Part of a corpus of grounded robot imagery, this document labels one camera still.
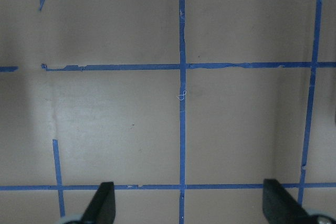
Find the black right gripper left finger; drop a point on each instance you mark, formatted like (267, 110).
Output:
(102, 207)

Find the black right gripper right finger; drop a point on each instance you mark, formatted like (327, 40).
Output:
(279, 207)

